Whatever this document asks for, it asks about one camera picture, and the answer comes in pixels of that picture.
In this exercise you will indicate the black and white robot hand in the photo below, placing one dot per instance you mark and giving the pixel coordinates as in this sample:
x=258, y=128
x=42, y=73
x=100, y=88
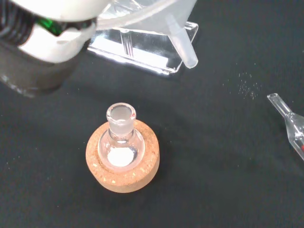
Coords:
x=47, y=47

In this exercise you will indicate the glass round-bottom flask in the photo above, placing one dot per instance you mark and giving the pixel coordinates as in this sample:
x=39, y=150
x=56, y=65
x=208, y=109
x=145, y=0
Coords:
x=121, y=145

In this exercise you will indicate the black cloth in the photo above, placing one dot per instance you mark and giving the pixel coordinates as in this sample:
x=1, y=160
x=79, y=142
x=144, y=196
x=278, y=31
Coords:
x=213, y=166

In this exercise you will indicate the clear acrylic funnel stand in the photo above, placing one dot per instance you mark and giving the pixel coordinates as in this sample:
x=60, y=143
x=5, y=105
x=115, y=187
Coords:
x=142, y=55

